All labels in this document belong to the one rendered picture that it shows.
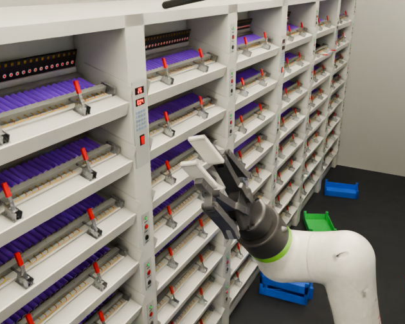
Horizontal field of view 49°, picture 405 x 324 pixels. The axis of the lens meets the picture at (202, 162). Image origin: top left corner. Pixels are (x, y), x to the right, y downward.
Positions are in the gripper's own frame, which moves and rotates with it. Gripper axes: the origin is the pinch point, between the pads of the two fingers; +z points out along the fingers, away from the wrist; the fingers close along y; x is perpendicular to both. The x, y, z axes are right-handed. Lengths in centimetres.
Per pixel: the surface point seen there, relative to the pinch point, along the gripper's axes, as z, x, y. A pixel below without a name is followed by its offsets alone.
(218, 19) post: -50, -50, 112
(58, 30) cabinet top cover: 9, -45, 37
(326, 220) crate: -281, -74, 141
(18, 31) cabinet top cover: 17, -44, 28
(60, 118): -7, -54, 25
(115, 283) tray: -60, -68, 1
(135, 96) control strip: -25, -50, 47
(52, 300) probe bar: -43, -73, -11
